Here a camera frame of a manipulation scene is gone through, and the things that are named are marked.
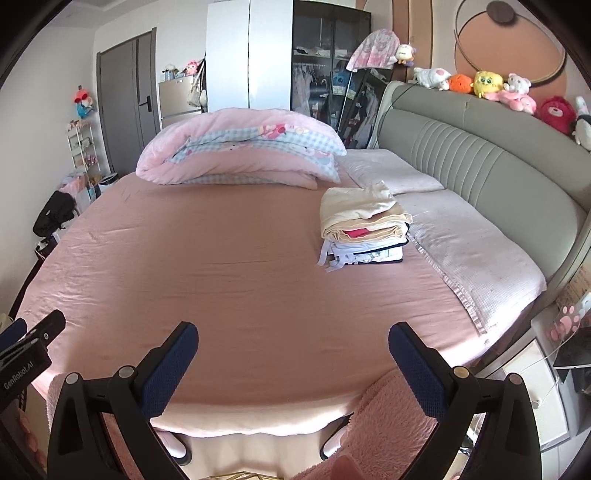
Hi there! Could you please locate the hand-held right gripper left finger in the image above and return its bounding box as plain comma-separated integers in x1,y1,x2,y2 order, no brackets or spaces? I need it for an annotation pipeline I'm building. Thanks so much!
46,322,199,480

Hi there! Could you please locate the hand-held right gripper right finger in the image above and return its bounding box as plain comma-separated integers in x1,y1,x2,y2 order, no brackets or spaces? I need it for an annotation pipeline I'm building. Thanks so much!
388,322,543,480

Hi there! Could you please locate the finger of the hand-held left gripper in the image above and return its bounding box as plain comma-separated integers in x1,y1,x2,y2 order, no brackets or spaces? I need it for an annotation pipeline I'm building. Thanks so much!
18,309,66,346
0,318,28,352

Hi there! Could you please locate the plain cream garment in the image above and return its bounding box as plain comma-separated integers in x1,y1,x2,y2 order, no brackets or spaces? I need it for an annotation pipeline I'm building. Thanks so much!
320,181,399,234

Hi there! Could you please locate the black shoe with white sock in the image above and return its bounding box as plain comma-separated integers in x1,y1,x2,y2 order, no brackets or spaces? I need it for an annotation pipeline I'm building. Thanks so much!
154,428,193,464

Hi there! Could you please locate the bed with pink sheet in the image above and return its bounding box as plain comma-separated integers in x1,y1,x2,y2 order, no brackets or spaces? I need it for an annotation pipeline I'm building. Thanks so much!
14,148,550,437

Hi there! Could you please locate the white nightstand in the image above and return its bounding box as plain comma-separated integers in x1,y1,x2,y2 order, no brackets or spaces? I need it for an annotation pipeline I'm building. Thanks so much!
471,305,585,450

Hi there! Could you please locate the person's right white shoe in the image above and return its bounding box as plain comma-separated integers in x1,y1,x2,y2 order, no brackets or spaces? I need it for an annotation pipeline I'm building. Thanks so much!
320,413,354,460

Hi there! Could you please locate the black bag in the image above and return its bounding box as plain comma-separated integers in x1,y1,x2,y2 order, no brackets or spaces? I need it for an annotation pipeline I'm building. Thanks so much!
32,190,77,237

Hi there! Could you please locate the pale pink quilted pillow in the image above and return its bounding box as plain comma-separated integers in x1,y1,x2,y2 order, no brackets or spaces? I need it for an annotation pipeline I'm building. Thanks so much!
341,148,445,195
394,189,549,335

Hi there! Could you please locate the white printed garment dark trim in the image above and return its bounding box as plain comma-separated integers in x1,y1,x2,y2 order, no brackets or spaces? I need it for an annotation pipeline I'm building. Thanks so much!
316,234,411,274

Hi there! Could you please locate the dark tablet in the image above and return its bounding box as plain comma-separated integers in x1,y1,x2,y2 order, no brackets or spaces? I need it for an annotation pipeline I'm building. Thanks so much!
551,340,591,394

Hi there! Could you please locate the clear paw print pad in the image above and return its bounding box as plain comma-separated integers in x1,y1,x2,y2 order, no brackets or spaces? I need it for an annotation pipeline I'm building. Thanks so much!
549,291,591,343

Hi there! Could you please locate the white shelf rack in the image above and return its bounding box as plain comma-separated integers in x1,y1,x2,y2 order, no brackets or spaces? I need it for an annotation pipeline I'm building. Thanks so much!
67,121,100,185

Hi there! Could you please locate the red and blue plush toy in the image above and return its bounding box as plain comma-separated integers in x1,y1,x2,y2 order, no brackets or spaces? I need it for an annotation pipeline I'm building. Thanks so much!
71,89,99,119

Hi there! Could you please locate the grey padded headboard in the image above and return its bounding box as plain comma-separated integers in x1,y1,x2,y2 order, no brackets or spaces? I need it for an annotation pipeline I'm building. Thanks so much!
376,80,591,370

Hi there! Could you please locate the folded pink checked quilt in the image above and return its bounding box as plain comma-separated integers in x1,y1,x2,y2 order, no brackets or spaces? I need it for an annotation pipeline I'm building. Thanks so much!
135,108,348,190

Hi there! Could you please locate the grey door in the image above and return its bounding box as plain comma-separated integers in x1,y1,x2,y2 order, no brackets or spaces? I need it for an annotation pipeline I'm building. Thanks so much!
96,28,160,176

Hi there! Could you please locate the silver drawer cabinet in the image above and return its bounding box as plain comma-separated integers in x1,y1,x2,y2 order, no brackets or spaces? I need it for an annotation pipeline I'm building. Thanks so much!
158,76,205,131

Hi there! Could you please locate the cream tote bag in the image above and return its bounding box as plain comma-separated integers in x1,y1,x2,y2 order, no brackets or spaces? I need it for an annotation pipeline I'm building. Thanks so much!
187,58,209,109

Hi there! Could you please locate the orange plush toy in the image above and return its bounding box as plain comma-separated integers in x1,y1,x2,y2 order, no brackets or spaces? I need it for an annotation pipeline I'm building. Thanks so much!
448,73,476,95

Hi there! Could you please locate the white cat plush toy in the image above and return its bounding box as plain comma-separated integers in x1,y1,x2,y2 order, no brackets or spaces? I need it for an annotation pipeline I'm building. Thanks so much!
412,67,451,91

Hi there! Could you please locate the black and white plush toy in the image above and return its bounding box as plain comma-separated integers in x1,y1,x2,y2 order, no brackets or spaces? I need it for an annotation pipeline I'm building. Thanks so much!
571,96,591,152

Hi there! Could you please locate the yellow plush toy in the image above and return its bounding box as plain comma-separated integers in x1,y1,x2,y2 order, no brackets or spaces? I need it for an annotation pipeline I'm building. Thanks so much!
472,70,509,100

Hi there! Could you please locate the white bear plush toy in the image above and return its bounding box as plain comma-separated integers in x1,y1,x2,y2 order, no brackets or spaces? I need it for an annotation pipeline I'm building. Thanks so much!
502,73,532,95

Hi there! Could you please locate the hanging pink printed garment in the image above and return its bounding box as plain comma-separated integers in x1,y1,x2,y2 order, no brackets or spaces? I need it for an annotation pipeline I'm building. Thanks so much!
345,28,402,73

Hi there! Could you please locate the white wardrobe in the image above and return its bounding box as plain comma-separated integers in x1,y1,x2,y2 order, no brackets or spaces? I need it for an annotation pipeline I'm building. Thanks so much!
205,0,296,115

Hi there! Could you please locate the dark glass wardrobe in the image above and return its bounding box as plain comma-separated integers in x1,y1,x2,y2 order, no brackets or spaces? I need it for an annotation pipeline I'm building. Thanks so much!
291,0,395,151

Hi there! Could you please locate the gold wire frame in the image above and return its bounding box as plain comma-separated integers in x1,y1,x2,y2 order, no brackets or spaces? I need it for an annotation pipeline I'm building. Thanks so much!
203,468,289,480

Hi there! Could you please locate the round orange wall ornament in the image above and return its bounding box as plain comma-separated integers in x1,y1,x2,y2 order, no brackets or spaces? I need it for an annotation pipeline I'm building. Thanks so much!
454,0,568,89

